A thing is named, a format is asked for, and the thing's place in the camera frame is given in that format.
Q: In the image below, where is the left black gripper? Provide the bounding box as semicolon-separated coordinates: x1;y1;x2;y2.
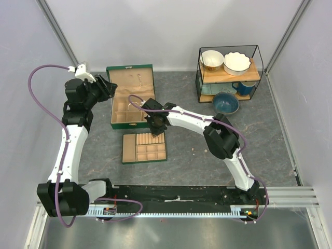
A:
82;74;117;109

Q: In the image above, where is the green jewelry tray insert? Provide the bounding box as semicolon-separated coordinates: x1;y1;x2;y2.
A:
122;133;168;164

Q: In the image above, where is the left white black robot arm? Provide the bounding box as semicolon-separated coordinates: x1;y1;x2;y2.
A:
37;74;117;217

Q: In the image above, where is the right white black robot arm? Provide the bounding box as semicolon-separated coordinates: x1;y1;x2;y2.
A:
141;98;259;204

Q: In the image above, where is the green open jewelry box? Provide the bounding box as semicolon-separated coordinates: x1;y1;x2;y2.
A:
106;64;155;129

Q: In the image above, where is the blue ceramic bowl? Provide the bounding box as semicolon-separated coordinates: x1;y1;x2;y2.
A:
212;92;240;115

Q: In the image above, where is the white ceramic bowl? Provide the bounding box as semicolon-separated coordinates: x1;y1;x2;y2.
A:
200;50;224;72

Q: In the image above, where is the blue mug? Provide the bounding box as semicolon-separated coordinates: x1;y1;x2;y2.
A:
231;81;256;96

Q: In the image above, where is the white scalloped dish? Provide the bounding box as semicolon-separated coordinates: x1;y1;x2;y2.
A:
224;52;251;76

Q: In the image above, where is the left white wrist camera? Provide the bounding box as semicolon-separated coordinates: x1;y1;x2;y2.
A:
67;62;96;83

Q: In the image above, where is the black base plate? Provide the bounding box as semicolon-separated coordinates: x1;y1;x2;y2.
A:
104;185;269;213

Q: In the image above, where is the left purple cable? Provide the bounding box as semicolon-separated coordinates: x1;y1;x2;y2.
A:
27;64;144;228

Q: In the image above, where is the black wire shelf rack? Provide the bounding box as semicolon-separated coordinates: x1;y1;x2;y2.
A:
195;45;264;103

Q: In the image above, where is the light blue cable duct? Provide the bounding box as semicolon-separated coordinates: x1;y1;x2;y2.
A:
84;204;259;220

